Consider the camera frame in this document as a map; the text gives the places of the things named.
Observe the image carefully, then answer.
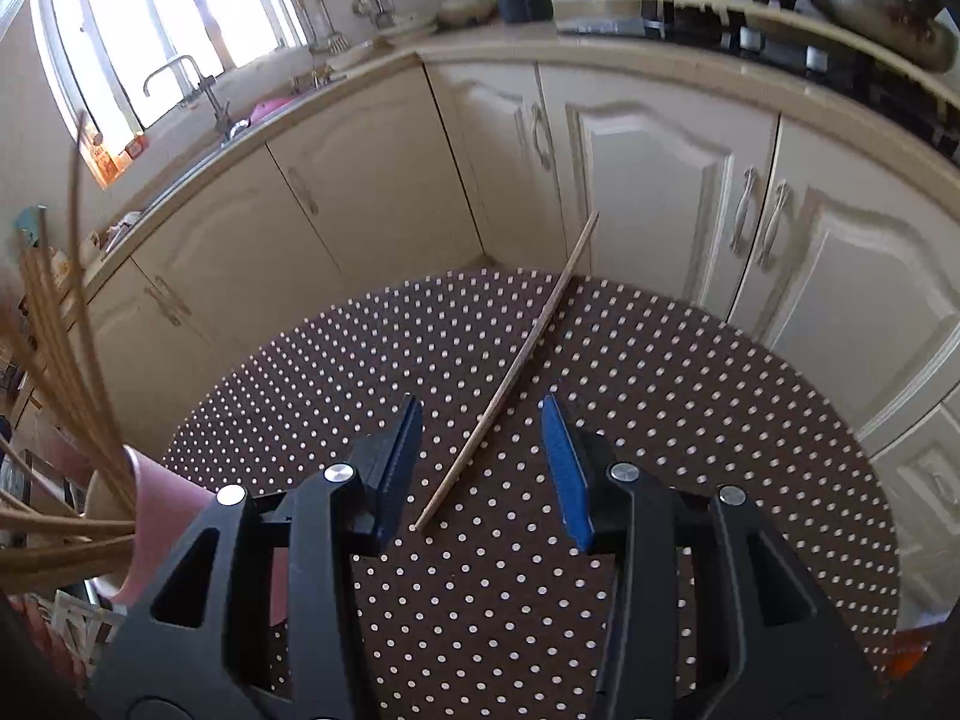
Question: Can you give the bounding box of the pink cup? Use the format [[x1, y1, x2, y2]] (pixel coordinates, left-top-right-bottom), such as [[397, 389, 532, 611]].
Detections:
[[82, 444, 293, 623]]

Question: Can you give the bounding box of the steel sink faucet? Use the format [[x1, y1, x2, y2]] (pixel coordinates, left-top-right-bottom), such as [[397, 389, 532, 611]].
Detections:
[[142, 54, 230, 143]]

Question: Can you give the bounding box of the black gas stove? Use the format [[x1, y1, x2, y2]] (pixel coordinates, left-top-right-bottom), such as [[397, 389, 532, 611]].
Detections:
[[559, 0, 960, 143]]

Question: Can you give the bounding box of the kitchen window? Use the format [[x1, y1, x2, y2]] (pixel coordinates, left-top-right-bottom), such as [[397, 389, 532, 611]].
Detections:
[[30, 0, 301, 143]]

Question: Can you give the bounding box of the bunch of wooden chopsticks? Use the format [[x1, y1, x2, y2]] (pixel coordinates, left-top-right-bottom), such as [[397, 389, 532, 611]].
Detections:
[[0, 111, 140, 593]]

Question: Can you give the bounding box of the single wooden chopstick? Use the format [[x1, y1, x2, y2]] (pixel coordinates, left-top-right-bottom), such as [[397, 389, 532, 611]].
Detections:
[[412, 210, 601, 533]]

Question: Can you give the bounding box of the steel wok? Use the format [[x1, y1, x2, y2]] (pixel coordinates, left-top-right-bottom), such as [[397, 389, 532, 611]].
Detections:
[[793, 0, 957, 74]]

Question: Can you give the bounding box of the hanging steel ladle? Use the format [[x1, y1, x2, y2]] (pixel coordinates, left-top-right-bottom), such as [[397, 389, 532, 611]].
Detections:
[[296, 0, 350, 53]]

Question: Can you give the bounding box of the orange windowsill bottle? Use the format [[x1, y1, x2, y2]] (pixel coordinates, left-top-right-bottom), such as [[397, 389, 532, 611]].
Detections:
[[82, 124, 125, 188]]

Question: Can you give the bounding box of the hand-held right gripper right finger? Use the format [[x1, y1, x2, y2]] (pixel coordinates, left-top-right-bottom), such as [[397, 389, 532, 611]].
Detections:
[[540, 392, 882, 720]]

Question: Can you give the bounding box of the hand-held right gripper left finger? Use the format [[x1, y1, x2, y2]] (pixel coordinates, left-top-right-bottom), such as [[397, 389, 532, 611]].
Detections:
[[88, 392, 425, 720]]

